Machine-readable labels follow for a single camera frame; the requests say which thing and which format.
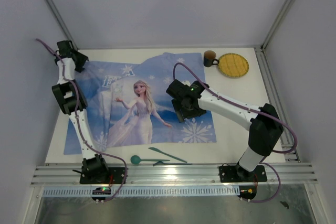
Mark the brown paper cup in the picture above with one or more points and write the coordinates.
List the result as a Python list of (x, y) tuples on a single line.
[(209, 58)]

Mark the aluminium front rail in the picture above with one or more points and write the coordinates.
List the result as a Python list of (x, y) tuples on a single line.
[(148, 175)]

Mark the blue pink Elsa cloth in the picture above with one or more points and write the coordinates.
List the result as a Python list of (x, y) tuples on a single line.
[(128, 104)]

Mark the teal plastic knife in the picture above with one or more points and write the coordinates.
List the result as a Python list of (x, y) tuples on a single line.
[(166, 154)]

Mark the right aluminium side rail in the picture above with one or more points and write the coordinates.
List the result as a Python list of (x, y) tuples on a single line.
[(286, 139)]

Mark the dark teal plastic fork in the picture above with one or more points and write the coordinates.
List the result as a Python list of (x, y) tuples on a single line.
[(161, 163)]

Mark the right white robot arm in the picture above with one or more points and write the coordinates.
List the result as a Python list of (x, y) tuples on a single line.
[(262, 123)]

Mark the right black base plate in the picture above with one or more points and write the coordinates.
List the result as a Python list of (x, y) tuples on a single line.
[(228, 174)]

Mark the yellow woven round plate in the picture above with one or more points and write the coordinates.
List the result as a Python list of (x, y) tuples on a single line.
[(233, 65)]

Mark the teal plastic spoon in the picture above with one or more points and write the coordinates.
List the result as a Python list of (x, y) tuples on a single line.
[(136, 160)]

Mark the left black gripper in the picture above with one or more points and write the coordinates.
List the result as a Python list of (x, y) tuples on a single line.
[(82, 59)]

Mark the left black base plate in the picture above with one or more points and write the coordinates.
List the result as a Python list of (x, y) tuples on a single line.
[(115, 175)]

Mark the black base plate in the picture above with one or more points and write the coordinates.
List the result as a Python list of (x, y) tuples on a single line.
[(228, 174), (115, 175)]

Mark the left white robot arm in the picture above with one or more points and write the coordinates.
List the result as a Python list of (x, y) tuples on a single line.
[(73, 103)]

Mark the white slotted cable duct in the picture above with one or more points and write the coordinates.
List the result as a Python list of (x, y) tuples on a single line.
[(142, 191)]

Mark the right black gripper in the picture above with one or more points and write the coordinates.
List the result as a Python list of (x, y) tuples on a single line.
[(181, 112)]

